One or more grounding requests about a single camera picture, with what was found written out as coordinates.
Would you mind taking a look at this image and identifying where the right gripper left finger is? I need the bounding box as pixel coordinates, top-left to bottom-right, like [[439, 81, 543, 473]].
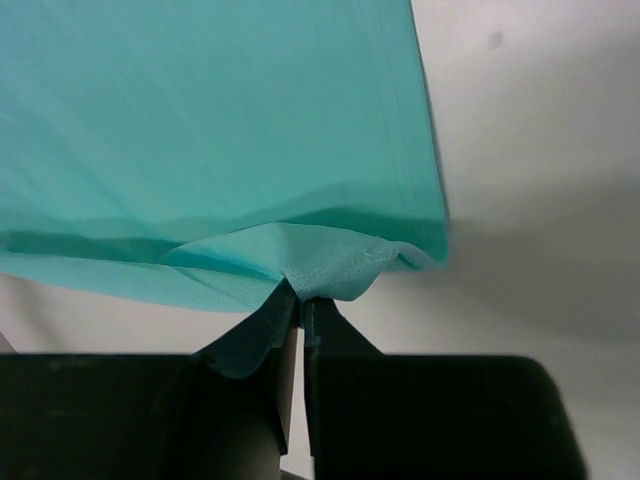
[[0, 277, 296, 480]]

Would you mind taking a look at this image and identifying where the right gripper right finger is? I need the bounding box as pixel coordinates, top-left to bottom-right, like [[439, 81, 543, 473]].
[[303, 299, 588, 479]]

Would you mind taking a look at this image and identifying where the teal t shirt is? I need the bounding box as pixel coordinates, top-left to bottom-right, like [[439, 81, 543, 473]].
[[0, 0, 451, 315]]

